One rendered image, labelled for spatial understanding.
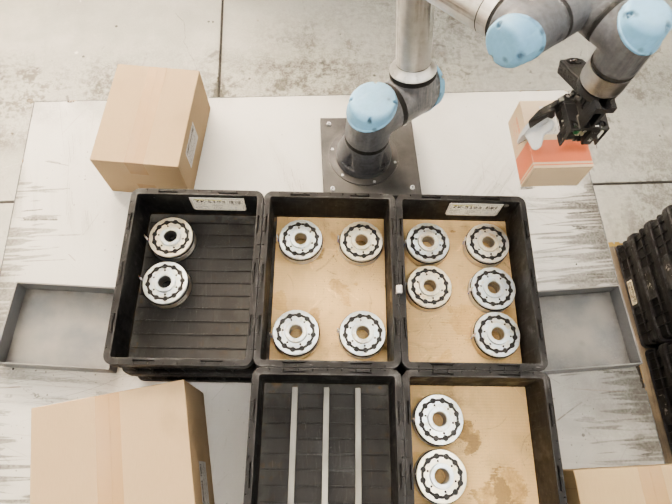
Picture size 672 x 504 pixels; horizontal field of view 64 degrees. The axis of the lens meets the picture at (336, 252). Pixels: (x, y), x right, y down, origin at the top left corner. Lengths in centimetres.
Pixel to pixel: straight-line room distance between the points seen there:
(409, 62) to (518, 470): 93
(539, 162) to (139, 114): 98
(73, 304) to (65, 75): 158
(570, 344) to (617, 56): 76
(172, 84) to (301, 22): 142
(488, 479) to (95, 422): 80
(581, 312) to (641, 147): 142
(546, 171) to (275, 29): 194
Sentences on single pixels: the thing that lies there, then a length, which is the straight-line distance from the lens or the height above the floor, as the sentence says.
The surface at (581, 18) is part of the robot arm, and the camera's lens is 96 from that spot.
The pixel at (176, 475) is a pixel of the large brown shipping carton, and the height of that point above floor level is 90.
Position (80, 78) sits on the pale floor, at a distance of 286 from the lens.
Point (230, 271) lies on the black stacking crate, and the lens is 129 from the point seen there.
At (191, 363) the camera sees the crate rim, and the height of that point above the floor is 93.
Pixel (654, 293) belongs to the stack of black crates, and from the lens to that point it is 214.
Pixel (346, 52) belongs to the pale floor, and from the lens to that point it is 275.
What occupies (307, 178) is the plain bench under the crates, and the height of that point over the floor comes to 70.
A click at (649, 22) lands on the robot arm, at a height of 145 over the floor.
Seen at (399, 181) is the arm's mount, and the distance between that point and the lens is 148.
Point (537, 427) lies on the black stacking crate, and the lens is 124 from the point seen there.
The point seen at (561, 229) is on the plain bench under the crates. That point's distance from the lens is 160.
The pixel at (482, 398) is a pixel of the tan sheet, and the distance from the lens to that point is 125.
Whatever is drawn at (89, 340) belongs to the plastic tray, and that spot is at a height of 70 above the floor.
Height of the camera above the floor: 202
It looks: 68 degrees down
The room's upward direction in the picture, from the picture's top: 4 degrees clockwise
